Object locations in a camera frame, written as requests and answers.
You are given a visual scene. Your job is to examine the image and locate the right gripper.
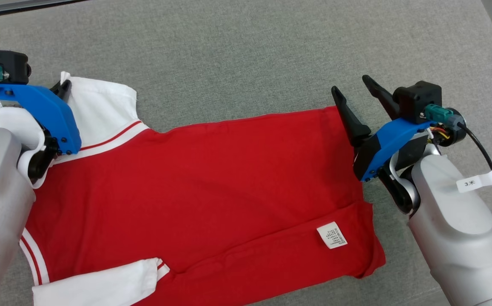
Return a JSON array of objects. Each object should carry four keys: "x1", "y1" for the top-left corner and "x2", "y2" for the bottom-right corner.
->
[{"x1": 331, "y1": 75, "x2": 468, "y2": 171}]

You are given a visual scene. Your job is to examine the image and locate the red white jersey shirt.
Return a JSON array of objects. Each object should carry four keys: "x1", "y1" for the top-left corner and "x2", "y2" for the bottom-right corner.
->
[{"x1": 18, "y1": 71, "x2": 387, "y2": 306}]

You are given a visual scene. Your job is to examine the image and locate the teal right camera connector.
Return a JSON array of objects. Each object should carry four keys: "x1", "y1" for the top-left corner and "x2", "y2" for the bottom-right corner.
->
[{"x1": 424, "y1": 104, "x2": 453, "y2": 124}]

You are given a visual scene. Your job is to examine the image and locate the white cable label tag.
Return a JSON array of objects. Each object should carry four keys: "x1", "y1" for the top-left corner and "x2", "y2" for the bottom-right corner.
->
[{"x1": 456, "y1": 169, "x2": 492, "y2": 194}]

